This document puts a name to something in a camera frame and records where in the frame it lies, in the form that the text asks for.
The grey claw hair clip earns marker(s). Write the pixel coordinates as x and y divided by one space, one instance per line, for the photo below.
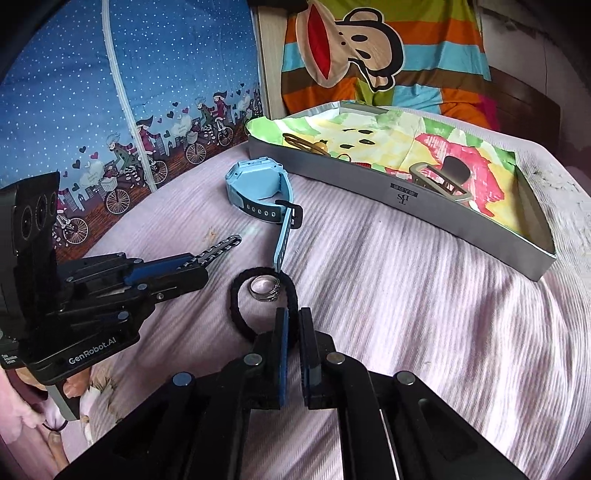
455 191

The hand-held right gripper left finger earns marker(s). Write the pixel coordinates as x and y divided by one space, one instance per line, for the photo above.
282 355

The dark wooden headboard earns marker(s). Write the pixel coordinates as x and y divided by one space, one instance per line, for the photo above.
521 97

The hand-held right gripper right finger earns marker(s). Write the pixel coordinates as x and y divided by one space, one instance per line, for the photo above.
308 355

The colourful paper liner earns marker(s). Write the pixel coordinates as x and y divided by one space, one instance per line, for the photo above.
392 138

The grey shallow cardboard box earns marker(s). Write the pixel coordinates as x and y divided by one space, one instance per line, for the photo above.
415 203

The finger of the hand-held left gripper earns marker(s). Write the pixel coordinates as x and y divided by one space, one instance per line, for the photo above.
157 270
184 281

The striped monkey print blanket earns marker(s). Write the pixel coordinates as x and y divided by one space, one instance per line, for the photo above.
415 69

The light blue wrist watch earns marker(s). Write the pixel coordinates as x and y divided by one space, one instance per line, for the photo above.
249 180

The person's left hand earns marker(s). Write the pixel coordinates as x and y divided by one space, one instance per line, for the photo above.
55 443

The pale wooden board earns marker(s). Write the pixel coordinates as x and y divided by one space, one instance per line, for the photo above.
270 55

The pink striped bedsheet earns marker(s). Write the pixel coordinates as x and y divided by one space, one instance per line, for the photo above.
415 323

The blue printed fabric wardrobe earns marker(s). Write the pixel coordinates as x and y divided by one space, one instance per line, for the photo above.
69 92

